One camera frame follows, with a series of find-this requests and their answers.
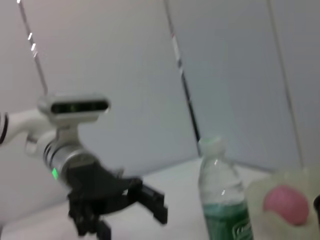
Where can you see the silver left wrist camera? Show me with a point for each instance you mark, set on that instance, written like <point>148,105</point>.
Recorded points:
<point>75,107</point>

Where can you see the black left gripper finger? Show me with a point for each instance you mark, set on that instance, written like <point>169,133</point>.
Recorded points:
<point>90,222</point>
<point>155,205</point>

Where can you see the pale green glass fruit plate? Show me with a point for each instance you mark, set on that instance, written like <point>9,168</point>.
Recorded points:
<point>287,180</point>

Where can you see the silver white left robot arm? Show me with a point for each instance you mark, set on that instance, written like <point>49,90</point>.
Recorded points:
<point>25,122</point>

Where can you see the pink peach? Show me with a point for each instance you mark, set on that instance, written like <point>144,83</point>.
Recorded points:
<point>287,205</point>

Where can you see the clear water bottle green label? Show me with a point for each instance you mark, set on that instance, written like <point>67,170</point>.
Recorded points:
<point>220,187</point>

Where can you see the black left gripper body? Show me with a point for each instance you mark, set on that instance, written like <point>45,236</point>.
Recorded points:
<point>100,190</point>

